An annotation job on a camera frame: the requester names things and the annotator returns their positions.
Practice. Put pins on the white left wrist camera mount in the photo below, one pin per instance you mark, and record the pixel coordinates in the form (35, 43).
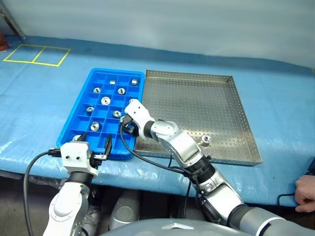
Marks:
(73, 157)

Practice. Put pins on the blue compartment tray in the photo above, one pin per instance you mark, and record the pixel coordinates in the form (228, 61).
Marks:
(81, 118)

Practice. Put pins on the grey robot torso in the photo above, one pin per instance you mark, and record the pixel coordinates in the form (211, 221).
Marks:
(172, 229)

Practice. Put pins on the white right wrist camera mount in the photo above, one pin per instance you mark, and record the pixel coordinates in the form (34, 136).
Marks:
(136, 110)

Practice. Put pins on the perforated metal tray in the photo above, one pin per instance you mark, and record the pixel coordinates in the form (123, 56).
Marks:
(197, 105)

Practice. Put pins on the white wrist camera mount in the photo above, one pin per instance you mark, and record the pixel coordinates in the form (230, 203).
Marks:
(136, 110)
(73, 157)

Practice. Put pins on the grey metal frame bar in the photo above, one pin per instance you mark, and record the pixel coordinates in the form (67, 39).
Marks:
(14, 19)

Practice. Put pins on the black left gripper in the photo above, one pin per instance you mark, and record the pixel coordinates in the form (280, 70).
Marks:
(94, 161)

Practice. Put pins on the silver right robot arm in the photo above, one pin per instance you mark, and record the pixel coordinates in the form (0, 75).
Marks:
(182, 145)

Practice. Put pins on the bare person hand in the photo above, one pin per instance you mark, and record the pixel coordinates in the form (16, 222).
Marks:
(306, 191)

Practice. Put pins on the red object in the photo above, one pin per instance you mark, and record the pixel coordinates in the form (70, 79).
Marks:
(2, 43)

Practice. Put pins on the blue plastic table cover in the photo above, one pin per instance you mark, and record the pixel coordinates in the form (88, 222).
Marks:
(37, 110)

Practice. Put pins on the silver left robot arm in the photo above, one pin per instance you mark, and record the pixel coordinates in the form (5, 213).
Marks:
(64, 204)

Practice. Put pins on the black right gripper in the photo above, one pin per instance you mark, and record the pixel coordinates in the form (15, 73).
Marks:
(129, 121)

